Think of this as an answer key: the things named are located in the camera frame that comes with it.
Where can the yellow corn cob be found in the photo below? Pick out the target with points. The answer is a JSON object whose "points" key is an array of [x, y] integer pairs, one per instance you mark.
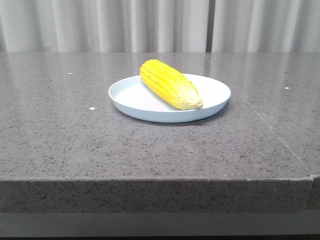
{"points": [[170, 85]]}

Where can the light blue round plate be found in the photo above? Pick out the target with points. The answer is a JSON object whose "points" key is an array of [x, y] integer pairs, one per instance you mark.
{"points": [[133, 98]]}

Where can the white pleated curtain right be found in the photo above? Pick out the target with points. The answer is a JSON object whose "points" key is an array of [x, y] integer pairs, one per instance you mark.
{"points": [[249, 26]]}

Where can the white pleated curtain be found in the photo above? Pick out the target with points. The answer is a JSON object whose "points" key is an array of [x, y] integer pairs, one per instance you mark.
{"points": [[104, 26], [249, 26]]}

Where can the white pleated curtain left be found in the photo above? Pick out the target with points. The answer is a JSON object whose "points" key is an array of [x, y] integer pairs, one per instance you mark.
{"points": [[104, 26]]}

